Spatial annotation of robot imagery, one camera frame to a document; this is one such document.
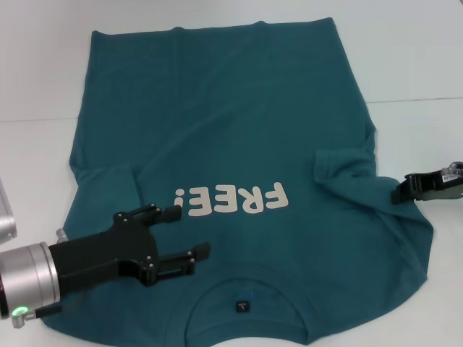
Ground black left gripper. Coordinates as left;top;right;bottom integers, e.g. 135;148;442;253
48;203;212;301

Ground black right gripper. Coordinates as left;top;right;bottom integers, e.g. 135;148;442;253
390;168;463;205

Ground teal t-shirt with FREE print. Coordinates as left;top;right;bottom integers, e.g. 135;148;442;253
42;16;435;347

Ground left arm cable with plug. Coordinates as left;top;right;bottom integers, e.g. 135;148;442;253
9;293;85;330

